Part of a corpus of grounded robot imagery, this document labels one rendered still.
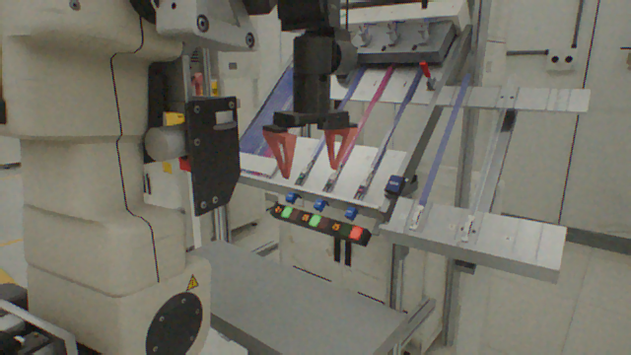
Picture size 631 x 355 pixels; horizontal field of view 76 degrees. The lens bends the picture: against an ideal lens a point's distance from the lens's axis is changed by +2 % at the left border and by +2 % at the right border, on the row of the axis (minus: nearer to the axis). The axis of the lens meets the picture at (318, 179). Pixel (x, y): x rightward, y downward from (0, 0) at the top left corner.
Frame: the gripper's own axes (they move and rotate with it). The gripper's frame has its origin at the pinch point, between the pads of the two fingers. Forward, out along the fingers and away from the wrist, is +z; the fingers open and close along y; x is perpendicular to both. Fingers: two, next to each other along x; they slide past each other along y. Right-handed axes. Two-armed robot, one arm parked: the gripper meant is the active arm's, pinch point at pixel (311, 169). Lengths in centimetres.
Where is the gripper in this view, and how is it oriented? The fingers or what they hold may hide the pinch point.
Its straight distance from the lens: 63.7
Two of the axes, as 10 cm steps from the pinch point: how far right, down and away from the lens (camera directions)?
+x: 6.1, 2.3, -7.6
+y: -7.9, 1.6, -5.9
